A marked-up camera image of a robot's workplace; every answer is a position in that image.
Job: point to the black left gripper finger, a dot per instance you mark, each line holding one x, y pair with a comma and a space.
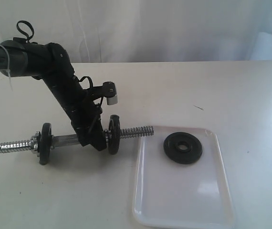
84, 138
98, 140

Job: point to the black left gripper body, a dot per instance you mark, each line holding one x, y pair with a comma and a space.
84, 114

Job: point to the chrome threaded dumbbell bar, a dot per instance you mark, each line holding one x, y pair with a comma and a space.
68, 140

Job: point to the black weight plate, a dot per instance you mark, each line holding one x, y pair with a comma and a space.
114, 131
45, 144
183, 148

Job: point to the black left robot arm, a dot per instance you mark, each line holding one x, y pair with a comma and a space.
51, 63

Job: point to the white sheer curtain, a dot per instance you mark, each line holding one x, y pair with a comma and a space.
147, 30

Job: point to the white zip tie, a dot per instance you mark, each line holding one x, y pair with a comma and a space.
8, 66

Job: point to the white rectangular plastic tray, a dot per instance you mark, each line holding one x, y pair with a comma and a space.
175, 196

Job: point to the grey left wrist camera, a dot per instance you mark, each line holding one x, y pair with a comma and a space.
110, 93

